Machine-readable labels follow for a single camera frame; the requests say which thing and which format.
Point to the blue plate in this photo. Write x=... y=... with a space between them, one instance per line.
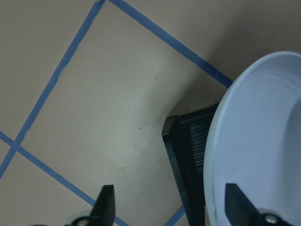
x=254 y=140

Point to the black dish rack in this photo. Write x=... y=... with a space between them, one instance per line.
x=185 y=138

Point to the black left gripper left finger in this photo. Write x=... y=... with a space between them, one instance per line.
x=103 y=211

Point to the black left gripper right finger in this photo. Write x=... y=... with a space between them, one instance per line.
x=238 y=208

